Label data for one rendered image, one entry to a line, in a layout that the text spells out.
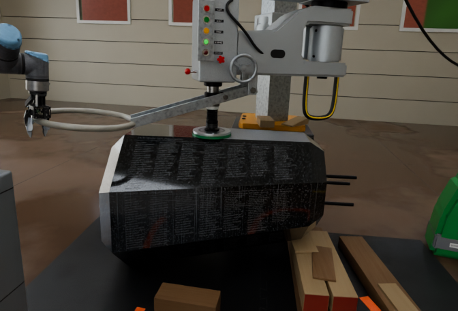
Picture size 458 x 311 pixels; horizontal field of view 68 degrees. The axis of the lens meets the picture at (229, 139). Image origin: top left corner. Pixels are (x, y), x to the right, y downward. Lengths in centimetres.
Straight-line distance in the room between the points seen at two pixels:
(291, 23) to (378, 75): 618
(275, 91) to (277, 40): 79
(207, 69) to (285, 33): 46
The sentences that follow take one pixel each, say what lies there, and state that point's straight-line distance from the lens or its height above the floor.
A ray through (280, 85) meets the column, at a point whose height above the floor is 105.
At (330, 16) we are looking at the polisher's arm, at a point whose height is 148.
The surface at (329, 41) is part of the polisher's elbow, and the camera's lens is 203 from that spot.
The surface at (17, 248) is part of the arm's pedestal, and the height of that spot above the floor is 57.
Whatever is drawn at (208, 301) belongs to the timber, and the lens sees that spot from 177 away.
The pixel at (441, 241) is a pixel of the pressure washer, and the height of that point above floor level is 12.
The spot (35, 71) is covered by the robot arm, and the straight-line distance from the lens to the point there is 169.
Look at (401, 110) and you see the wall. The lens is 821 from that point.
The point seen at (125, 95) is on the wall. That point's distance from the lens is 872.
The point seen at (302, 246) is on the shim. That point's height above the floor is 22.
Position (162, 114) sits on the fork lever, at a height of 94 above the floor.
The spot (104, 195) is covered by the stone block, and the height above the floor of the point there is 55.
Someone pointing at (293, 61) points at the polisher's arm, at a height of 124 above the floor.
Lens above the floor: 125
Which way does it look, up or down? 14 degrees down
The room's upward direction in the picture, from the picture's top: 2 degrees clockwise
